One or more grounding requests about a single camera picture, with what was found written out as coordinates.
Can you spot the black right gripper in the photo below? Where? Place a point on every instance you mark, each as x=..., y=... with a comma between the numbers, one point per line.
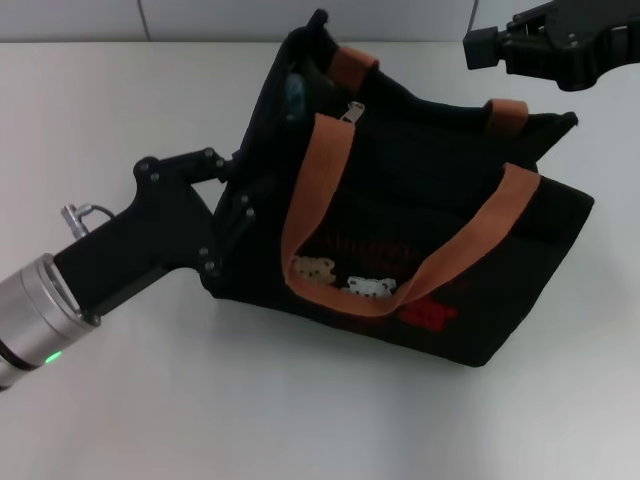
x=590, y=40

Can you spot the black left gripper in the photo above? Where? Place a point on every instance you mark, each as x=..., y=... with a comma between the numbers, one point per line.
x=160, y=225

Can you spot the silver zipper pull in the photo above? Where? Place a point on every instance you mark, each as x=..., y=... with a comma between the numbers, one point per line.
x=351, y=112

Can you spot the silver left gripper plug connector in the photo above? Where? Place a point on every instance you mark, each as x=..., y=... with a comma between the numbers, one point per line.
x=72, y=215

